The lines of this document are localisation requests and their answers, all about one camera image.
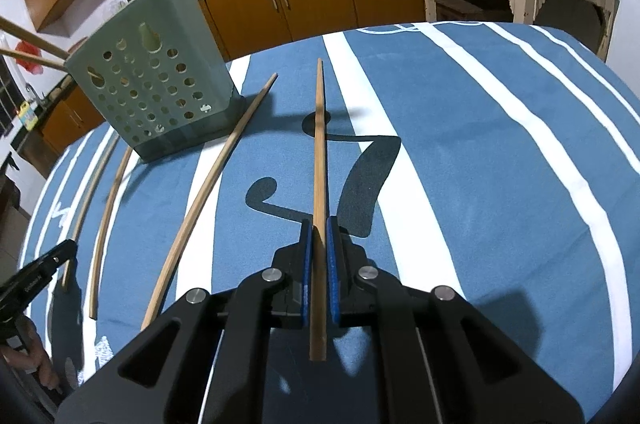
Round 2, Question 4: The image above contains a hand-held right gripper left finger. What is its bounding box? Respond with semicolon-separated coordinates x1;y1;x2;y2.
55;219;313;424

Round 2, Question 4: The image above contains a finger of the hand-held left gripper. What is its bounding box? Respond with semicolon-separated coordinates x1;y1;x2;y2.
30;240;77;272

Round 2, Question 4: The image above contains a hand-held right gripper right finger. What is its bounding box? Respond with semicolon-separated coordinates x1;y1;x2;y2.
327;217;583;424

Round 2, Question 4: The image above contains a wooden chopstick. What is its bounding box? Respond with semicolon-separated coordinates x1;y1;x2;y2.
141;72;279;331
88;147;138;320
309;58;330;362
0;15;70;59
61;137;120;290
0;48;67;69

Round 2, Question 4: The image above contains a green perforated utensil holder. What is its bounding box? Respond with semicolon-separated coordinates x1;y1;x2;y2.
65;0;247;164

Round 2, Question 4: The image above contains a person's left hand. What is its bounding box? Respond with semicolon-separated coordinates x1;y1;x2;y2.
0;318;65;398

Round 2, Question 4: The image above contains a yellow detergent bottle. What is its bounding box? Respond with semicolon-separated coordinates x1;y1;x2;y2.
17;100;41;130

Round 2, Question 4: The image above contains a barred window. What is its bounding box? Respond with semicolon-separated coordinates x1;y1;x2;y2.
0;54;18;140

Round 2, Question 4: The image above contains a blue striped tablecloth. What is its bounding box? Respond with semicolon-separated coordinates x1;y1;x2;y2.
20;22;640;424

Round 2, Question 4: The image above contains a hanging red plastic bag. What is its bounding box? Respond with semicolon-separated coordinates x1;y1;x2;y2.
15;42;46;74

